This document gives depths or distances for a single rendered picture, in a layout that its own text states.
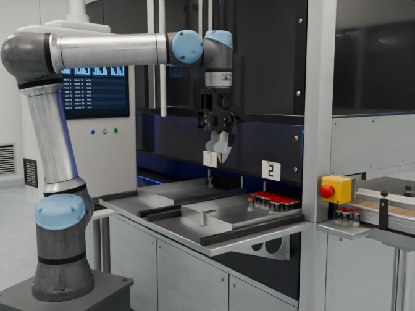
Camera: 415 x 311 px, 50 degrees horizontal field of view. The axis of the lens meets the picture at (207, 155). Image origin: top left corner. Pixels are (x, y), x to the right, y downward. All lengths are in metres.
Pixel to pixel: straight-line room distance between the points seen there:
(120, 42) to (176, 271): 1.30
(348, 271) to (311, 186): 0.37
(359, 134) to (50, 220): 1.00
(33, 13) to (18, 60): 5.66
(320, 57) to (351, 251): 0.67
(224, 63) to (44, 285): 0.72
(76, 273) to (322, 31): 0.95
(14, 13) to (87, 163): 4.84
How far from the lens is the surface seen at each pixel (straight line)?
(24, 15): 6.74
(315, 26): 1.40
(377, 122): 1.63
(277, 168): 1.50
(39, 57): 1.10
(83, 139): 2.01
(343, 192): 1.35
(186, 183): 1.88
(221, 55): 1.22
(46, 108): 1.23
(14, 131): 6.63
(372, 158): 1.63
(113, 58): 1.09
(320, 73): 1.38
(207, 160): 1.79
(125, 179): 2.16
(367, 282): 1.77
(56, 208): 1.12
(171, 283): 2.19
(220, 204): 1.56
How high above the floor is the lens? 1.28
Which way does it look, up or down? 8 degrees down
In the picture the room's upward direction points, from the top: straight up
